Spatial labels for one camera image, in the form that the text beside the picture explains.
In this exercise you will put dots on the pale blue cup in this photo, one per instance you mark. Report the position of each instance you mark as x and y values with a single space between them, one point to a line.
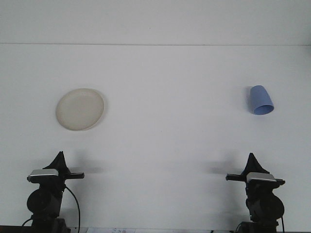
261 97

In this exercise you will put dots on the pale round plate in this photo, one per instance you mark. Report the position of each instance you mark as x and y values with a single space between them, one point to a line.
80 109

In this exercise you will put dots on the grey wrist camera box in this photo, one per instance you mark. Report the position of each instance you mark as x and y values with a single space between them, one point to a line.
43 173
261 176

